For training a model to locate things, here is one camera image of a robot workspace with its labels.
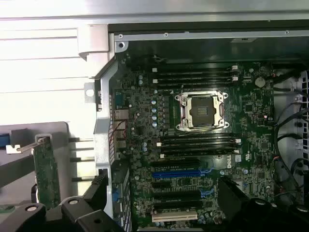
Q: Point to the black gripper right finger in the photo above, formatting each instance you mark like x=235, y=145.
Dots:
x=253, y=217

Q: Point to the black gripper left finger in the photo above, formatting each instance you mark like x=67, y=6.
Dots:
x=77, y=212

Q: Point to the blue slot clip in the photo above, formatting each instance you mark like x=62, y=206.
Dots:
x=116, y=195

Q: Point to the green RAM stick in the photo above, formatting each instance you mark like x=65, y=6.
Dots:
x=4, y=209

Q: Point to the long black expansion slot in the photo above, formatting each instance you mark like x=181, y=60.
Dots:
x=173, y=162
x=176, y=206
x=176, y=195

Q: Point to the white expansion slot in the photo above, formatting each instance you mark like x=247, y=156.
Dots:
x=173, y=215

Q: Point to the green motherboard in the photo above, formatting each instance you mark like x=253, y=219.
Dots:
x=241, y=135

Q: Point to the black RAM slot white clips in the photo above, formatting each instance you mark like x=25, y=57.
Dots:
x=193, y=69
x=198, y=143
x=193, y=79
x=198, y=154

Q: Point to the blue expansion slot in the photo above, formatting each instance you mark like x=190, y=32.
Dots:
x=176, y=174

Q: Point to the short black expansion slot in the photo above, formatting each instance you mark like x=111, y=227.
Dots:
x=161, y=185

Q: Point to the hard disk with blue rails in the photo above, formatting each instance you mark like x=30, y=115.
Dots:
x=2, y=140

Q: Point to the grey black PC case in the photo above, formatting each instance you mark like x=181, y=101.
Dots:
x=102, y=96

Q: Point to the silver CPU socket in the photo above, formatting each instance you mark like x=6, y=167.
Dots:
x=201, y=108

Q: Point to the silver coin battery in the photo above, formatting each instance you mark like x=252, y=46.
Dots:
x=260, y=82

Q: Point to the silver perforated disk bay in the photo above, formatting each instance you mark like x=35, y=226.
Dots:
x=304, y=83

